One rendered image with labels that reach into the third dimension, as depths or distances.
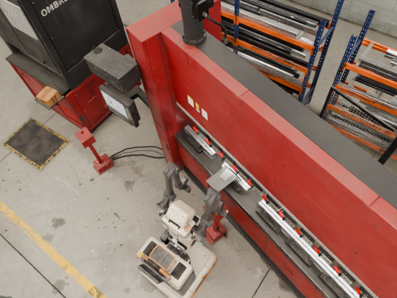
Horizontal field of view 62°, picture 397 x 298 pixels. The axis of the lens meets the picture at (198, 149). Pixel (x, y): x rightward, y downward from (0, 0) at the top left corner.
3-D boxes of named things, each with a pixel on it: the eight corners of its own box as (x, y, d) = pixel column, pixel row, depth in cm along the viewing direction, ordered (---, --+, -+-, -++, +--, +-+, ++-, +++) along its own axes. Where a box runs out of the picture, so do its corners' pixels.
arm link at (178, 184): (166, 165, 285) (175, 171, 281) (170, 160, 287) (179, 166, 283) (172, 186, 321) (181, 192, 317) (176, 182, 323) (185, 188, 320)
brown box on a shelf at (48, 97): (33, 100, 422) (29, 93, 412) (49, 87, 432) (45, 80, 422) (49, 110, 411) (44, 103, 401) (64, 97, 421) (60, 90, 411)
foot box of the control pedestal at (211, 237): (201, 233, 416) (201, 230, 406) (217, 221, 423) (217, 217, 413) (211, 245, 407) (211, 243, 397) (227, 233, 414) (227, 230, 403)
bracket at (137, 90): (121, 99, 391) (120, 95, 386) (139, 88, 398) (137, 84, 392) (140, 119, 373) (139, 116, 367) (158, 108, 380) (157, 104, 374)
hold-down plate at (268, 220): (255, 211, 335) (256, 210, 332) (259, 208, 336) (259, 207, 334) (277, 234, 321) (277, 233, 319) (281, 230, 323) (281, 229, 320)
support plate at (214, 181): (205, 181, 344) (205, 180, 343) (225, 166, 351) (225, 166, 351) (217, 193, 336) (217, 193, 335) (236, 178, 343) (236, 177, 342)
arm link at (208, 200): (201, 196, 264) (211, 203, 261) (211, 185, 271) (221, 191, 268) (199, 223, 299) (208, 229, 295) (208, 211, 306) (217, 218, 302)
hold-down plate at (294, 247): (285, 242, 317) (285, 241, 314) (289, 238, 318) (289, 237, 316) (309, 267, 303) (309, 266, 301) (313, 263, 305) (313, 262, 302)
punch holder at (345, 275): (334, 269, 272) (339, 265, 258) (341, 263, 275) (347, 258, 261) (349, 285, 266) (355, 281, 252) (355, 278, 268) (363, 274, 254)
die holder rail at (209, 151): (184, 132, 393) (184, 127, 385) (188, 129, 394) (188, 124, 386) (211, 159, 370) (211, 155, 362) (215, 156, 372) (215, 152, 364)
